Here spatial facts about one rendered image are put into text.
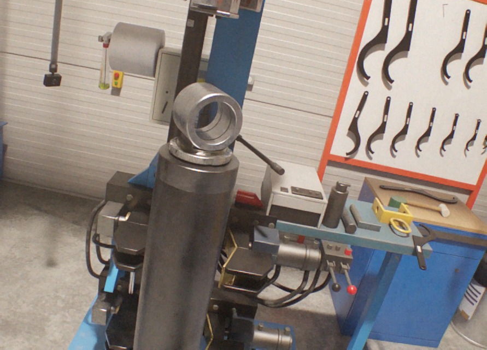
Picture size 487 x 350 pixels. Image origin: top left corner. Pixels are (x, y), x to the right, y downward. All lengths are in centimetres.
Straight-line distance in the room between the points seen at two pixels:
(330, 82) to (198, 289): 255
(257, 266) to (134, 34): 135
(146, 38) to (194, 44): 58
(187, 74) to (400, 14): 217
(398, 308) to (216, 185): 214
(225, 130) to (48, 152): 304
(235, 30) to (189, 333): 117
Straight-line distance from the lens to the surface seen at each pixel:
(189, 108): 101
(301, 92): 347
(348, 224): 185
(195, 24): 174
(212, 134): 111
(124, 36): 231
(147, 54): 226
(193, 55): 175
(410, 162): 381
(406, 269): 283
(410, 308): 303
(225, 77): 182
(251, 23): 180
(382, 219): 208
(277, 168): 149
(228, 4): 117
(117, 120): 368
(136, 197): 180
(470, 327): 353
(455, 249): 288
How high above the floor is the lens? 184
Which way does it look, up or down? 20 degrees down
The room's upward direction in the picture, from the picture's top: 12 degrees clockwise
